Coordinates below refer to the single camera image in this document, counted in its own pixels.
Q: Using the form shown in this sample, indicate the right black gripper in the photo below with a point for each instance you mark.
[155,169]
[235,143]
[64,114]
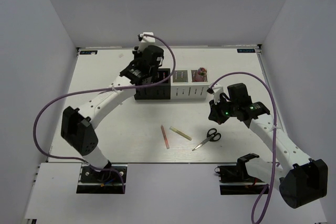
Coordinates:
[214,115]

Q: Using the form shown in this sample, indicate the pink clear tube case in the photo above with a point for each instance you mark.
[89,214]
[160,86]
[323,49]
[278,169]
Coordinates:
[200,74]

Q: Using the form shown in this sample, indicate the yellow pen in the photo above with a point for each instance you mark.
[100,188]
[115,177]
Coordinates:
[180,133]

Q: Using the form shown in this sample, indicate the pink pen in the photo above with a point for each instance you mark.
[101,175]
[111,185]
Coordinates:
[165,137]

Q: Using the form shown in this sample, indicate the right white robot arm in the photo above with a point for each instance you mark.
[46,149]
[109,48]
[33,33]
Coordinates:
[299,178]

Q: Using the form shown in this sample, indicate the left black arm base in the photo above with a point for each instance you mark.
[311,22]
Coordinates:
[94,182]

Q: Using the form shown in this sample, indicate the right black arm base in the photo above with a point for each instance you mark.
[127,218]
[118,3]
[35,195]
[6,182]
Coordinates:
[234,179]

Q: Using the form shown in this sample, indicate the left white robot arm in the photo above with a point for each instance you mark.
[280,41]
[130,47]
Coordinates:
[78,125]

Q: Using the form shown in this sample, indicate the black two-slot container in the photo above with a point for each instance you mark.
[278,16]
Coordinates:
[159,92]

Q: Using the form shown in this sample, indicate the white two-slot container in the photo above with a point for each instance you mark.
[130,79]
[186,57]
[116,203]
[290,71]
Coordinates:
[183,86]

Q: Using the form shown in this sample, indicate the right blue corner label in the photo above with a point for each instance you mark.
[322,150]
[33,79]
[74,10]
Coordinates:
[246,50]

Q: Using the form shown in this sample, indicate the blue corner label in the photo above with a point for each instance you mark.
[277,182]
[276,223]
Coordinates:
[88,52]
[246,50]

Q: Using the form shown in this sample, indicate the left blue corner label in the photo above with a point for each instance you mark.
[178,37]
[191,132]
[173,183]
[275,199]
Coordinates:
[88,52]

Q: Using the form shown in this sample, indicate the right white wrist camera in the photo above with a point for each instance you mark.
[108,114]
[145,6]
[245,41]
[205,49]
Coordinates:
[216,90]

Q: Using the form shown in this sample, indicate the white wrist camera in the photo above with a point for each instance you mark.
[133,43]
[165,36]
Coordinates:
[145,40]
[216,90]

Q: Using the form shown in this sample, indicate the black handled scissors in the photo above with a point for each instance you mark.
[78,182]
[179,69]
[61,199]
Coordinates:
[212,136]

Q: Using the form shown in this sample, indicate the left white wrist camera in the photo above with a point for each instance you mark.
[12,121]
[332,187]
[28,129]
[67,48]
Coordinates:
[145,40]

